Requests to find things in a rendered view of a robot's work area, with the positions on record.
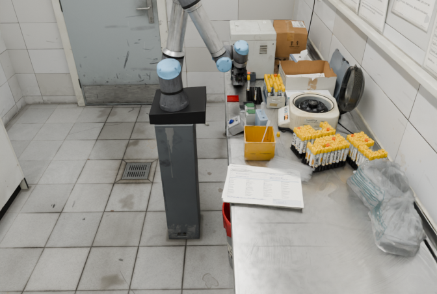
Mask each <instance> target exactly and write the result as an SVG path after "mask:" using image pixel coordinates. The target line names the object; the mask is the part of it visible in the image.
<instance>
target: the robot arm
mask: <svg viewBox="0 0 437 294"><path fill-rule="evenodd" d="M201 2H202V0H172V10H171V15H170V24H169V29H168V38H167V43H166V47H165V48H164V49H163V53H162V58H161V62H159V63H158V65H157V74H158V78H159V85H160V89H161V97H160V102H159V104H160V108H161V109H162V110H164V111H168V112H174V111H180V110H182V109H184V108H186V107H187V106H188V104H189V100H188V97H187V95H186V93H185V91H184V90H183V81H182V68H183V61H184V56H185V53H184V52H183V43H184V39H185V31H186V27H187V20H188V15H189V16H190V18H191V19H192V22H193V23H194V25H195V27H196V29H197V31H198V32H199V34H200V36H201V37H202V40H203V41H204V43H205V45H206V47H207V48H208V50H209V52H210V54H211V56H212V60H214V61H215V63H216V66H217V69H218V70H219V71H220V72H228V71H229V70H230V69H231V67H232V61H231V60H233V63H234V67H233V69H232V76H233V82H234V80H235V85H236V84H239V83H241V84H242V85H243V83H244V81H245V82H246V76H247V69H246V65H247V61H248V52H249V49H248V47H249V46H248V43H247V42H246V41H244V40H239V41H237V42H236V43H235V45H230V46H224V45H223V43H222V42H221V40H220V38H219V36H218V34H217V32H216V30H215V28H214V26H213V24H212V23H211V20H210V19H209V17H208V15H207V13H206V11H205V9H204V7H203V5H202V4H201Z"/></svg>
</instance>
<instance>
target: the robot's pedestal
mask: <svg viewBox="0 0 437 294"><path fill-rule="evenodd" d="M154 128H155V136H156V141H157V151H158V157H159V167H160V172H161V182H162V188H163V197H164V203H165V213H166V223H167V228H168V238H169V239H199V238H200V194H199V181H198V156H197V143H196V124H155V125H154Z"/></svg>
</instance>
